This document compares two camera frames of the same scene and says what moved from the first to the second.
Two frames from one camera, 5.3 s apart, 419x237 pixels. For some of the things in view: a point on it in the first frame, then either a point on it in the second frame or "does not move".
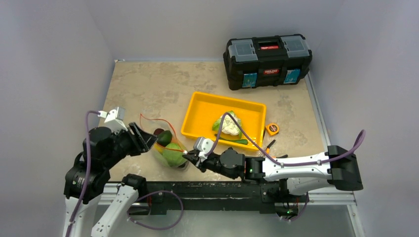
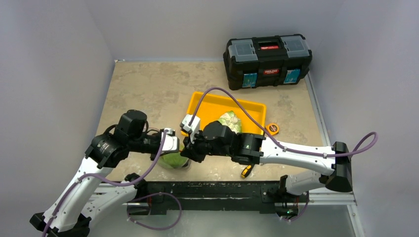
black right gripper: (199, 158) -> (189, 152)
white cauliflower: (229, 125) does not move
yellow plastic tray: (203, 110) does not move
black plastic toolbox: (266, 60) does not move
